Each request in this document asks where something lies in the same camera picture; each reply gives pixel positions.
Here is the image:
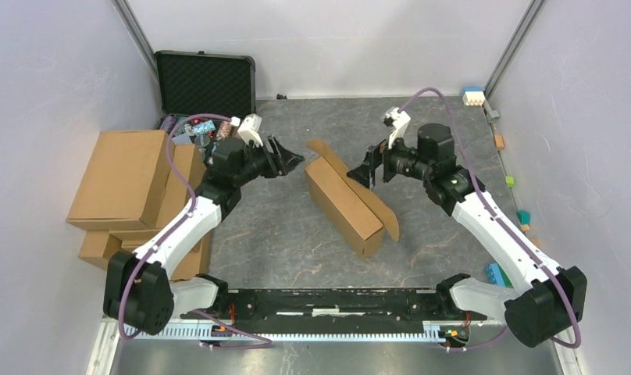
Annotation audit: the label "blue white toy block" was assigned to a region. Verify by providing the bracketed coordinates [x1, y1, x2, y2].
[462, 87, 486, 106]

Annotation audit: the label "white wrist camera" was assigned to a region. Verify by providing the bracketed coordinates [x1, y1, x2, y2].
[383, 107, 411, 149]
[230, 113, 263, 148]

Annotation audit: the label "large folded cardboard box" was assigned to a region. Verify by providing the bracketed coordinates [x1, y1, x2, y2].
[66, 130, 173, 230]

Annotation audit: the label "aluminium frame rail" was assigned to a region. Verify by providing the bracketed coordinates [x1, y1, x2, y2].
[138, 311, 488, 345]

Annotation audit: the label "brown cardboard box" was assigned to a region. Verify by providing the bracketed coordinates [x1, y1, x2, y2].
[305, 139, 400, 259]

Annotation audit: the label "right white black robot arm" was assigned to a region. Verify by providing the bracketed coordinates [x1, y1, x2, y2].
[347, 123, 587, 348]

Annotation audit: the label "blue green striped block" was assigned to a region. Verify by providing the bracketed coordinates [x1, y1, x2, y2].
[485, 262, 513, 288]

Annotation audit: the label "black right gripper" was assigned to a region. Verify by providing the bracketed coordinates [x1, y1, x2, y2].
[347, 127, 433, 189]

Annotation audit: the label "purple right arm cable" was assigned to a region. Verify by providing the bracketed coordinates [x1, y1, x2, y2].
[397, 87, 583, 352]

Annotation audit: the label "tan wooden block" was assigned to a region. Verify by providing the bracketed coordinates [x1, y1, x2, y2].
[530, 237, 541, 248]

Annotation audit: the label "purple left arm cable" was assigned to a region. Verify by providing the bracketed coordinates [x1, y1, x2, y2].
[117, 113, 274, 351]

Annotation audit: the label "orange wooden block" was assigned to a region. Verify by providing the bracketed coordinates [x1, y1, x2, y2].
[494, 134, 505, 152]

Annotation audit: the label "teal small block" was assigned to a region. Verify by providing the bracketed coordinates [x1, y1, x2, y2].
[516, 209, 531, 225]

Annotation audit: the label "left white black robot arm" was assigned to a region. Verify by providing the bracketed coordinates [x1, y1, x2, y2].
[103, 137, 305, 338]

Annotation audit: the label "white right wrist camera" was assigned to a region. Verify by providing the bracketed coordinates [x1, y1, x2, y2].
[383, 107, 411, 149]

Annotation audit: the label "lower stacked cardboard boxes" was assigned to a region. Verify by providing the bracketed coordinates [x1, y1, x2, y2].
[77, 196, 216, 283]

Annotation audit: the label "leaning folded cardboard box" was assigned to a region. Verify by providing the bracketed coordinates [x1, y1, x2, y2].
[155, 144, 206, 230]

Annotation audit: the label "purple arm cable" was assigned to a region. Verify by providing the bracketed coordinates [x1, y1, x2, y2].
[397, 87, 583, 352]
[117, 113, 274, 351]

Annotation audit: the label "black poker chip case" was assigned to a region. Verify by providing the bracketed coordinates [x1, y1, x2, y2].
[154, 49, 258, 166]

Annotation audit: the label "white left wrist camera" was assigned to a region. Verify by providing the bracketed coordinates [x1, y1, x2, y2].
[230, 113, 263, 148]

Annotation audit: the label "lime green small block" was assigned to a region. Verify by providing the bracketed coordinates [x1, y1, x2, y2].
[505, 176, 515, 188]

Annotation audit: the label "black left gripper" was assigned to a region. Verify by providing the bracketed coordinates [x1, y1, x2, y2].
[233, 134, 304, 187]

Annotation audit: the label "grey wall bracket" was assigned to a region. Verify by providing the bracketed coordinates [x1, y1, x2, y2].
[483, 100, 501, 124]

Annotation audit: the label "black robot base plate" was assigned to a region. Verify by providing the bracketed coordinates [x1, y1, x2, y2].
[206, 288, 486, 334]

